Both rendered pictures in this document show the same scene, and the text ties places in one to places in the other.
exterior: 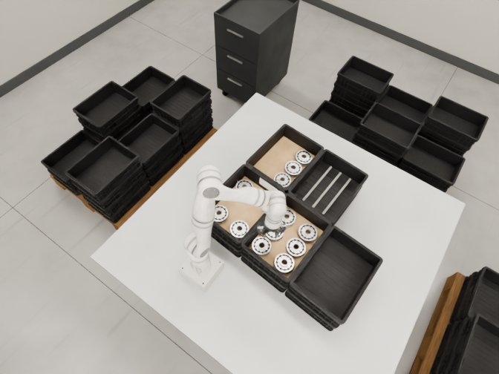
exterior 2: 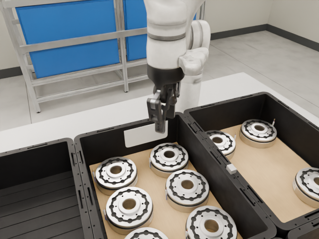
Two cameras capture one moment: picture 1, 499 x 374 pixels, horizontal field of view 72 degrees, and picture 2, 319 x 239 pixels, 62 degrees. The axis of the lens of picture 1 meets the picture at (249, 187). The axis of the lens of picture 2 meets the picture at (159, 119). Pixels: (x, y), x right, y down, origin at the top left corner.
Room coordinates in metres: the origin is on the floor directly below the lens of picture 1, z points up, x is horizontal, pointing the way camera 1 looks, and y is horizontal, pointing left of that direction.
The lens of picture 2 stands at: (0.94, -0.52, 1.36)
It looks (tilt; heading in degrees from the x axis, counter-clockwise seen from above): 37 degrees down; 123
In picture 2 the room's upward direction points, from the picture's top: straight up
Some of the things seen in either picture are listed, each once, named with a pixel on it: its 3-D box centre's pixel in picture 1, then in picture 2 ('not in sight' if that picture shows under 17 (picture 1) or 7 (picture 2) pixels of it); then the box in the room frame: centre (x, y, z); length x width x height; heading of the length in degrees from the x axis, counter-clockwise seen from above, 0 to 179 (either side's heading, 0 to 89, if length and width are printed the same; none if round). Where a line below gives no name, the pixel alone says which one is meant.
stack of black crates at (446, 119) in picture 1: (443, 135); not in sight; (1.99, -1.59, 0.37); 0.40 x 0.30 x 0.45; 59
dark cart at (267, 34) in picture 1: (254, 53); not in sight; (2.74, 0.06, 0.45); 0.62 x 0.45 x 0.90; 149
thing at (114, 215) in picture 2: (295, 247); (129, 206); (0.69, -0.27, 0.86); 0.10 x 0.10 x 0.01
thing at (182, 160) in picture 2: (261, 245); (169, 156); (0.68, -0.09, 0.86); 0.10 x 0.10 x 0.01
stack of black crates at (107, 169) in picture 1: (112, 181); not in sight; (1.28, 1.00, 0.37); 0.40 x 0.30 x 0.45; 149
